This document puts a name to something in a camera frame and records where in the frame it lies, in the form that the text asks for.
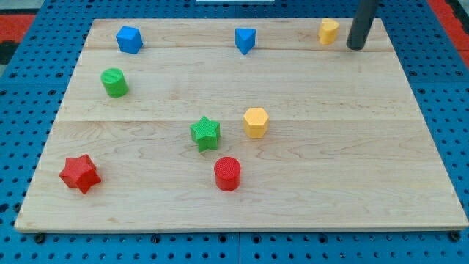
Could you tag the green star block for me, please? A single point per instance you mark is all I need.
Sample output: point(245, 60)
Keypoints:
point(206, 133)

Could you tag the red star block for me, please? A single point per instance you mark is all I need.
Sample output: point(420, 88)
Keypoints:
point(80, 173)

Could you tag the yellow hexagon block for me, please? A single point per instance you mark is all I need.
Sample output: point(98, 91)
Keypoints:
point(255, 122)

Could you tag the red cylinder block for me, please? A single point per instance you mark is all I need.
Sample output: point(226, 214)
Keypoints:
point(227, 173)

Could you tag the wooden board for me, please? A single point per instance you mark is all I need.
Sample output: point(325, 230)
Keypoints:
point(346, 150)

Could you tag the blue triangle block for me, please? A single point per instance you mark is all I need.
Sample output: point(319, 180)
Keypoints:
point(245, 39)

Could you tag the green cylinder block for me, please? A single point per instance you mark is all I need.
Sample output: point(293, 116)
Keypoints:
point(114, 82)

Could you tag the blue cube block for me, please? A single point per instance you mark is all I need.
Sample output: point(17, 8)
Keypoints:
point(129, 40)

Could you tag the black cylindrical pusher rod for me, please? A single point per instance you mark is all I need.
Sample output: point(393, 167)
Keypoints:
point(361, 24)

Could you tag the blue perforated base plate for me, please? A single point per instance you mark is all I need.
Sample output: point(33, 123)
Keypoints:
point(36, 78)

